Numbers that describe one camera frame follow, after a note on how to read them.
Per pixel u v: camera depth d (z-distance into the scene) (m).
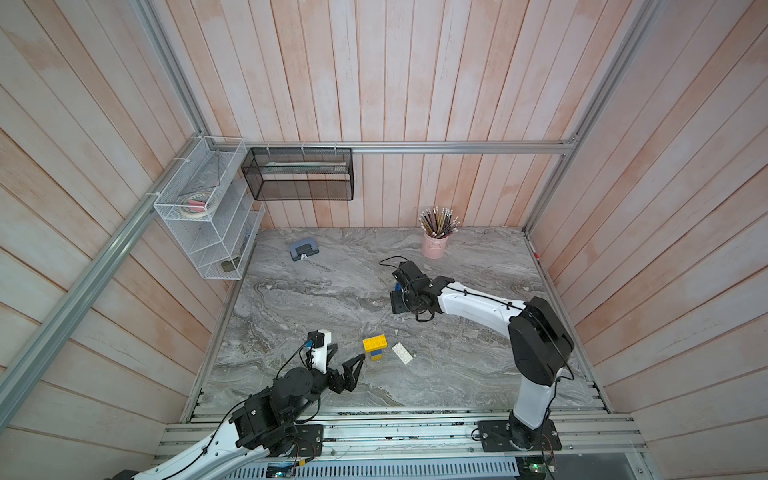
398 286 0.75
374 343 0.81
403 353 0.86
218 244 0.78
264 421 0.56
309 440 0.74
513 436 0.66
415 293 0.71
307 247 1.12
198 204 0.73
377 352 0.83
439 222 1.07
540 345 0.48
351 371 0.65
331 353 0.76
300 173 0.89
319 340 0.64
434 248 1.07
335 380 0.65
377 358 0.86
